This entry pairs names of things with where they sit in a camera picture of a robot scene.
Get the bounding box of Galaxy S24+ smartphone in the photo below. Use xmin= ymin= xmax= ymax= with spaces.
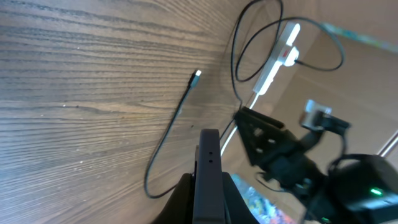
xmin=192 ymin=129 xmax=226 ymax=224

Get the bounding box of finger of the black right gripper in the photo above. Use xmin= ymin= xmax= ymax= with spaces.
xmin=233 ymin=107 xmax=295 ymax=167

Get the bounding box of black USB charging cable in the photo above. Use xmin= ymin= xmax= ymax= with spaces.
xmin=143 ymin=0 xmax=346 ymax=200

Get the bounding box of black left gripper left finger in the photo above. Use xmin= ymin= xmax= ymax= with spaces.
xmin=151 ymin=173 xmax=195 ymax=224

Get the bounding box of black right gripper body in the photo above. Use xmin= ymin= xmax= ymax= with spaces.
xmin=258 ymin=131 xmax=330 ymax=205

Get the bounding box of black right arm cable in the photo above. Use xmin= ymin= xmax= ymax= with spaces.
xmin=254 ymin=133 xmax=355 ymax=200

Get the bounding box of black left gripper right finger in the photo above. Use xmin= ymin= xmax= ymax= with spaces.
xmin=222 ymin=172 xmax=259 ymax=224

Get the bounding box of white power strip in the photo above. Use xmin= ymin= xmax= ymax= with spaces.
xmin=253 ymin=22 xmax=300 ymax=95

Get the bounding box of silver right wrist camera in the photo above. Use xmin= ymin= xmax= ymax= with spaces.
xmin=299 ymin=100 xmax=332 ymax=131

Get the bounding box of white charger plug adapter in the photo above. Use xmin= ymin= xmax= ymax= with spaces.
xmin=279 ymin=45 xmax=300 ymax=67

